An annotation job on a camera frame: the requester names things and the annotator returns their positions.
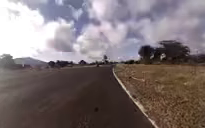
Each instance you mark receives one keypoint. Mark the distant lone tree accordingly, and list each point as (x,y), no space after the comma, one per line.
(105,59)

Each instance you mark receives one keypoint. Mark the distant low tree line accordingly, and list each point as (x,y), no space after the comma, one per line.
(68,63)

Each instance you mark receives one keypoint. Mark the white painted road edge line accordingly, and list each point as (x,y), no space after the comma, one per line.
(133,98)

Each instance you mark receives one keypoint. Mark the dark asphalt road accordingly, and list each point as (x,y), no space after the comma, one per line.
(66,96)

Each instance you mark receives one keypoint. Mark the group of dark trees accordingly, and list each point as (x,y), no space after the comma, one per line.
(168,51)

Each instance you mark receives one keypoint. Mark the distant hill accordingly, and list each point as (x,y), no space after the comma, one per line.
(29,61)

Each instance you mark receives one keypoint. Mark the dry brown grass field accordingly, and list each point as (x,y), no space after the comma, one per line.
(176,93)

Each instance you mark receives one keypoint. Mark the round dark bush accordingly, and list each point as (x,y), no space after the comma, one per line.
(5,61)

